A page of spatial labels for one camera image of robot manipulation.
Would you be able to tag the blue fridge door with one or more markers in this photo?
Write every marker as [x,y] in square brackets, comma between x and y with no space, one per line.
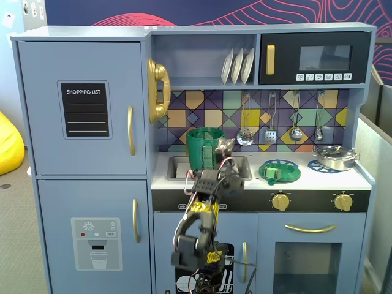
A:
[39,107]

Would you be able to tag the black toy microwave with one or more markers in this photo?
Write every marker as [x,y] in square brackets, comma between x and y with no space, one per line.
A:
[284,43]

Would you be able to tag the gold toy telephone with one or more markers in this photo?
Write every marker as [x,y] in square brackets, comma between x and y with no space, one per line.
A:
[157,73]

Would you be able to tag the blue freezer door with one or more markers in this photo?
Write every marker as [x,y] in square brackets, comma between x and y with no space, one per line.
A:
[55,208]

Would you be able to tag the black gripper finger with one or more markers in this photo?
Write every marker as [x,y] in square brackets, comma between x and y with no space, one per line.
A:
[220,144]
[230,144]

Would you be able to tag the black shopping list board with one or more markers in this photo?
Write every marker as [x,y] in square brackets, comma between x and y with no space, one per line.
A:
[85,128]

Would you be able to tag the steel ladle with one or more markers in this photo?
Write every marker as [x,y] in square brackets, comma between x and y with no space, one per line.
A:
[296,134]

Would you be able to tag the blue cabinet door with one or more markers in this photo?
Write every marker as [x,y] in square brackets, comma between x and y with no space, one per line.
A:
[162,232]

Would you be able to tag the white plate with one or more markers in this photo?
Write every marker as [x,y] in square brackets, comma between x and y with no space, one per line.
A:
[226,67]
[236,65]
[247,65]

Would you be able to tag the steel slotted spatula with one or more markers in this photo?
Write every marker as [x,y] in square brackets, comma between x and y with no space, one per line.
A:
[270,136]

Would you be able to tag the blue toy kitchen unit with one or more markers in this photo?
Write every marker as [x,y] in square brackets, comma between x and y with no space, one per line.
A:
[76,32]

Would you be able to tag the grey toy sink basin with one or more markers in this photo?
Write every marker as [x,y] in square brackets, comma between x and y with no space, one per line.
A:
[242,170]

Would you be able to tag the steel serving spoon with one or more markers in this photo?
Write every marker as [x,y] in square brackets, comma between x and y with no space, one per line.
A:
[319,134]

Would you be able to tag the colourful tile backsplash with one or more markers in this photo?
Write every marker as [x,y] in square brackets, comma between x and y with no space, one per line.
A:
[214,118]

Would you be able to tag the yellow beanbag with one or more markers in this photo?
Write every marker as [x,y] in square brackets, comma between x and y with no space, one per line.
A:
[10,147]

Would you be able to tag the gold stove knob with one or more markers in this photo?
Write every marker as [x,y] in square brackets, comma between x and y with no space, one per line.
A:
[281,202]
[343,202]

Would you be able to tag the steel cooking pot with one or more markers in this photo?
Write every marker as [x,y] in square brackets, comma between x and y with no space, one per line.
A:
[335,163]

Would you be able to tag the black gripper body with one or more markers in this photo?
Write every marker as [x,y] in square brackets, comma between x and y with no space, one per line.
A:
[221,152]

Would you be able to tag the steel pot lid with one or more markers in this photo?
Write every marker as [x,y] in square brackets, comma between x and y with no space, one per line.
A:
[333,150]

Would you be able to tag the steel skimmer spoon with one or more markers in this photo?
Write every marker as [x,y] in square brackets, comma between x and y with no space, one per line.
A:
[245,138]

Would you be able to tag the grey office partition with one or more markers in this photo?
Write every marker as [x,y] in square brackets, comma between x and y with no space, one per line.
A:
[379,153]

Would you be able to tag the blue oven door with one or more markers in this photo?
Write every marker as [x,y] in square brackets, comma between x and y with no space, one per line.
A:
[266,260]

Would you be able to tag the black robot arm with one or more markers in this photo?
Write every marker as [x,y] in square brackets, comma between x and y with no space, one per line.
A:
[208,183]

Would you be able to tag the green ribbed recipient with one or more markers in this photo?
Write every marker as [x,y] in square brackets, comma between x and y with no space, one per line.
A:
[196,150]

